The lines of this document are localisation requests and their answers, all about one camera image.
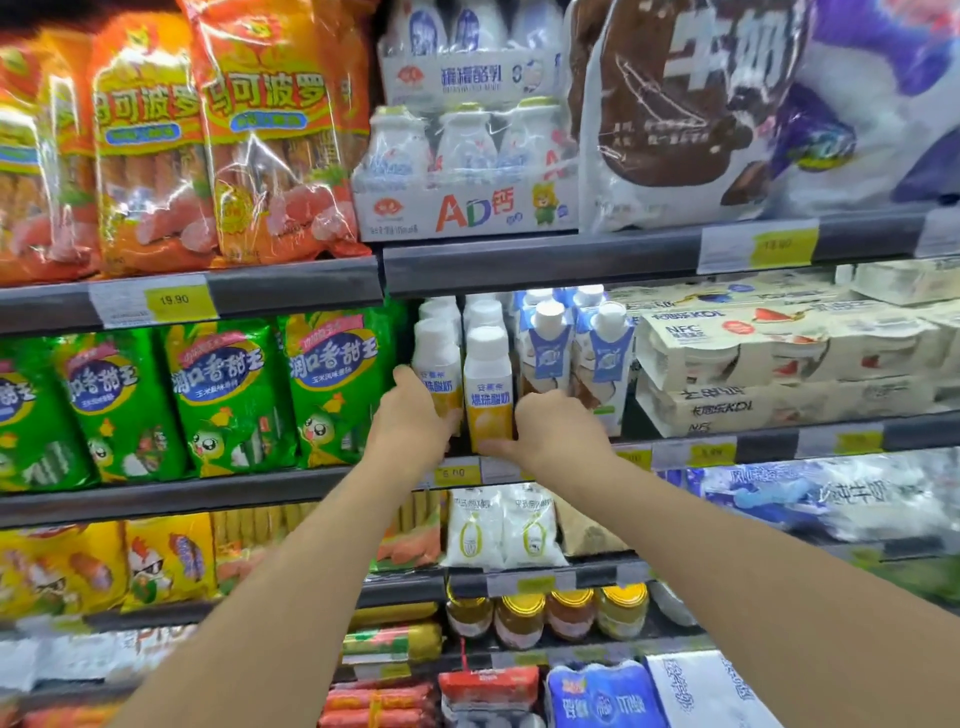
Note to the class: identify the orange sausage packet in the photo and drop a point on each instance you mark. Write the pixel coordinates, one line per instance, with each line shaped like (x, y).
(277, 127)
(146, 150)
(71, 150)
(22, 165)

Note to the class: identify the purple white milk bag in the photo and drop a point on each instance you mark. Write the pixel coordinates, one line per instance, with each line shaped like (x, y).
(877, 105)

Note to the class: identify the clear sausage packet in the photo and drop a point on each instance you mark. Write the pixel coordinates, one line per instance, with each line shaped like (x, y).
(409, 544)

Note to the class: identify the green sausage packet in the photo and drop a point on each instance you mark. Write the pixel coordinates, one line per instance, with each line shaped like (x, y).
(30, 420)
(341, 375)
(229, 397)
(120, 405)

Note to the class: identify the red lidded food box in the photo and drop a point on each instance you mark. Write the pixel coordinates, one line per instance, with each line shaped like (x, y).
(487, 690)

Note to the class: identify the white milk bottle multipack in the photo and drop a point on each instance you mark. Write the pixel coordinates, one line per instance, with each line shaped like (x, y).
(472, 60)

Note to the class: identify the white printed bag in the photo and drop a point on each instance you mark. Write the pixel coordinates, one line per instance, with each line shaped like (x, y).
(705, 694)

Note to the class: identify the white yogurt pouch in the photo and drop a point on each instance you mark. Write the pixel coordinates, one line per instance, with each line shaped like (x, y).
(532, 525)
(472, 529)

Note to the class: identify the brown white milk bag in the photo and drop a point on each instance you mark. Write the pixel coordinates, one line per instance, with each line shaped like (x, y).
(675, 112)

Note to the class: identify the person's right forearm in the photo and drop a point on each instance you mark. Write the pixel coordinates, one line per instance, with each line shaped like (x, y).
(742, 600)

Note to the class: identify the person's left fingers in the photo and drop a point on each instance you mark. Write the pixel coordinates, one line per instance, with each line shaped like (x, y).
(439, 412)

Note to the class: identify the white yogurt cup multipack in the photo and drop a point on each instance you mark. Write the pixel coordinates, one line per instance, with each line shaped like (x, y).
(907, 279)
(720, 409)
(720, 349)

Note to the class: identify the blue yogurt multipack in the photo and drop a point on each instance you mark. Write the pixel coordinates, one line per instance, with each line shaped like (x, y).
(604, 694)

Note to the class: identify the blue white milk bag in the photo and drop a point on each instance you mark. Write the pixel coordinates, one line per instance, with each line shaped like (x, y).
(825, 495)

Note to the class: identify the white yogurt bottle yellow label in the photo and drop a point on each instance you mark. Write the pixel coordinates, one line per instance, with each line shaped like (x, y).
(441, 309)
(484, 309)
(487, 382)
(437, 360)

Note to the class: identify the yellow sausage stick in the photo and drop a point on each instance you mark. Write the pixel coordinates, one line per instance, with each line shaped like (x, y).
(394, 643)

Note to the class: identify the person's left forearm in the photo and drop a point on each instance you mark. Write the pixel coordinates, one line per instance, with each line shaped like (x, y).
(292, 585)

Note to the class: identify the yellow sausage packet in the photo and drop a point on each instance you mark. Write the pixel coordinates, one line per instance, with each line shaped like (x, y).
(60, 570)
(169, 559)

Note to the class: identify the person's left hand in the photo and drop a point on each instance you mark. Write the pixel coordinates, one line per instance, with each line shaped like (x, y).
(409, 427)

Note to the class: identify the person's right hand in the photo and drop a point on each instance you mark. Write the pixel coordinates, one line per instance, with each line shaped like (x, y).
(555, 439)

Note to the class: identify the person's right thumb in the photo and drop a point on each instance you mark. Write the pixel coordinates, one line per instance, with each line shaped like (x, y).
(501, 448)

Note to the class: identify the milk bottle multipack bear print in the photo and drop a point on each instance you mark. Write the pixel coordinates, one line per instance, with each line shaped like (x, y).
(465, 180)

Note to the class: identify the yellow white price tag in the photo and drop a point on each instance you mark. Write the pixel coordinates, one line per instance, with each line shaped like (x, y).
(694, 454)
(840, 441)
(457, 472)
(757, 246)
(154, 300)

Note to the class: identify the glass jar gold lid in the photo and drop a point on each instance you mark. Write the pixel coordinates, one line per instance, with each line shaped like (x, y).
(622, 609)
(469, 613)
(519, 621)
(570, 613)

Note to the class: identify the blue white drink carton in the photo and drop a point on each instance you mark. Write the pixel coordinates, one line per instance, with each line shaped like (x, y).
(604, 360)
(545, 349)
(537, 297)
(589, 296)

